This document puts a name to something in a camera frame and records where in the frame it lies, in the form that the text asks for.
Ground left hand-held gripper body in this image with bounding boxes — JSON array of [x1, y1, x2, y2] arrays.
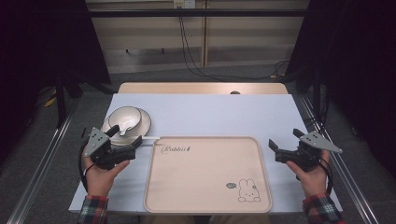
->
[[83, 127, 137, 171]]

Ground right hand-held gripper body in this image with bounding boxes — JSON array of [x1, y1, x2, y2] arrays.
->
[[275, 131, 344, 173]]

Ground white bowl with dark rim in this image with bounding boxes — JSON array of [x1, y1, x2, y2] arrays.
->
[[107, 105, 143, 133]]

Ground white plate with dark rim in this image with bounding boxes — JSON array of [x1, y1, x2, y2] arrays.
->
[[102, 106, 152, 147]]

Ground beige tray with rabbit print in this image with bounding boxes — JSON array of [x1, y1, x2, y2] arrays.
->
[[143, 135, 273, 215]]

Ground person's right hand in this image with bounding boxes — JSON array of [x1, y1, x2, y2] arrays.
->
[[286, 149, 331, 198]]

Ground person's left hand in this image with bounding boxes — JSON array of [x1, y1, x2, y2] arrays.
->
[[83, 156, 131, 198]]

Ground black metal stand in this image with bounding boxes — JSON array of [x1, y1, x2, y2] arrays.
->
[[312, 66, 322, 125], [54, 69, 68, 129]]

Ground light blue table mat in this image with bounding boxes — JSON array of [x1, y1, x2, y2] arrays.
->
[[68, 92, 344, 216]]

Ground dark curtain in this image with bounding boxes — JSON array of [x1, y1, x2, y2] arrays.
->
[[0, 0, 112, 164], [285, 0, 396, 180]]

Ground black horizontal bar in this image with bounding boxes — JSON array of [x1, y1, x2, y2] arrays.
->
[[88, 8, 309, 19]]

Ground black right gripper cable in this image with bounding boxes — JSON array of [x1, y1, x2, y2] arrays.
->
[[317, 158, 334, 195]]

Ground aluminium floor rail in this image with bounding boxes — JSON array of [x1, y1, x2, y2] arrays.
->
[[6, 99, 79, 224], [299, 94, 380, 224]]

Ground black wall cable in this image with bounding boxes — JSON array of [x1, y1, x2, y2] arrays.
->
[[177, 6, 290, 80], [179, 15, 290, 81]]

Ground wooden upright post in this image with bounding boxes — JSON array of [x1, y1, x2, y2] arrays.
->
[[200, 0, 209, 68]]

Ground white wall socket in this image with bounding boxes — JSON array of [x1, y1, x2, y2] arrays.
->
[[173, 0, 196, 9]]

